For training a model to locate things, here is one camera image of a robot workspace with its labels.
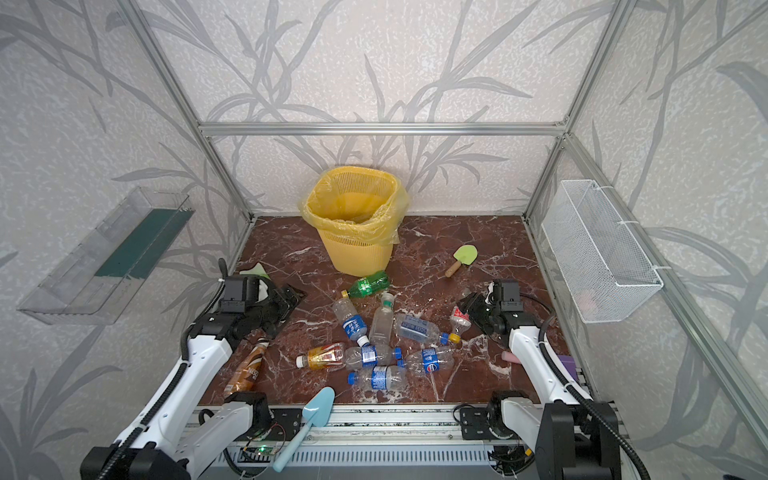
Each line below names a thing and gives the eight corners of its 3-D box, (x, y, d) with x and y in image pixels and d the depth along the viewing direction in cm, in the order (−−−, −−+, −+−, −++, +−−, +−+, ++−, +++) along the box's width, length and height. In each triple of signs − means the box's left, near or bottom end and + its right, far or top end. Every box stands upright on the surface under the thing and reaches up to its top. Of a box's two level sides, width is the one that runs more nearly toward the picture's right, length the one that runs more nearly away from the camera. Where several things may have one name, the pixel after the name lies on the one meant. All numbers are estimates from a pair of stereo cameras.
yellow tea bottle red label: (301, 378, 83) (295, 372, 78) (301, 359, 86) (295, 352, 81) (346, 367, 85) (343, 360, 80) (344, 349, 88) (341, 341, 84)
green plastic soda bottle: (352, 304, 97) (350, 296, 93) (346, 289, 100) (343, 281, 96) (390, 287, 101) (390, 279, 97) (382, 273, 104) (382, 265, 100)
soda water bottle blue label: (392, 337, 90) (392, 329, 86) (396, 320, 94) (396, 311, 89) (457, 350, 88) (460, 343, 83) (458, 332, 91) (461, 324, 87)
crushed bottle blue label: (405, 374, 83) (405, 370, 80) (405, 352, 87) (405, 347, 84) (454, 374, 83) (455, 370, 80) (451, 352, 87) (453, 347, 84)
